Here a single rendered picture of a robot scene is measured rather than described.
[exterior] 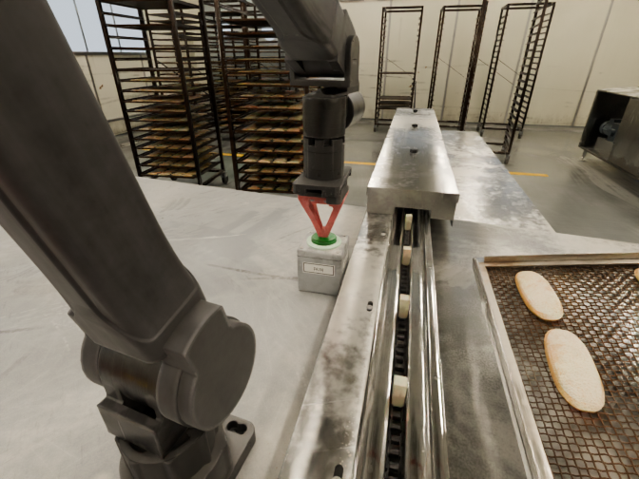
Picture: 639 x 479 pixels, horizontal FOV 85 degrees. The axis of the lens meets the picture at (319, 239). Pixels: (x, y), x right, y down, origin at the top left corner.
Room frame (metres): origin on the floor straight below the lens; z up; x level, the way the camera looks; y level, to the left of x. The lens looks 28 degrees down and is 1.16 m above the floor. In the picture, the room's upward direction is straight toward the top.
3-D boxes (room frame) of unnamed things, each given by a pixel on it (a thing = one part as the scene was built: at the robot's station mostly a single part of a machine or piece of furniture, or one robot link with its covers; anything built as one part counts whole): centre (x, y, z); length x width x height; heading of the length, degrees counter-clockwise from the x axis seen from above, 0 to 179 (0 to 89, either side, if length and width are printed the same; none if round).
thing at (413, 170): (1.27, -0.33, 0.89); 1.25 x 0.18 x 0.09; 166
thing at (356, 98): (0.53, -0.02, 1.12); 0.11 x 0.09 x 0.12; 158
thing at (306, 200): (0.50, -0.01, 0.95); 0.07 x 0.07 x 0.09; 76
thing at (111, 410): (0.20, 0.12, 0.94); 0.09 x 0.05 x 0.10; 158
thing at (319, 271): (0.49, -0.01, 0.84); 0.08 x 0.08 x 0.11; 76
